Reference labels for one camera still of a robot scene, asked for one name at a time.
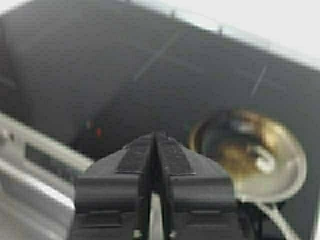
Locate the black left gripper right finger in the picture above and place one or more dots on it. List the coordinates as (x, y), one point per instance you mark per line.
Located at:
(196, 194)

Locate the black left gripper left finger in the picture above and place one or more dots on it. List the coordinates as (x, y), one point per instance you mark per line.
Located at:
(113, 196)

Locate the raw shrimp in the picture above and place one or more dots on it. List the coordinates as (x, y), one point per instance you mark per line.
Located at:
(265, 161)

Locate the stainless steel oven front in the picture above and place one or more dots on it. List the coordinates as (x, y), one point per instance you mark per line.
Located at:
(37, 177)

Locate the black glass stove cooktop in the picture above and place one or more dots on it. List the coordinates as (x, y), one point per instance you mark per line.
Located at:
(96, 74)

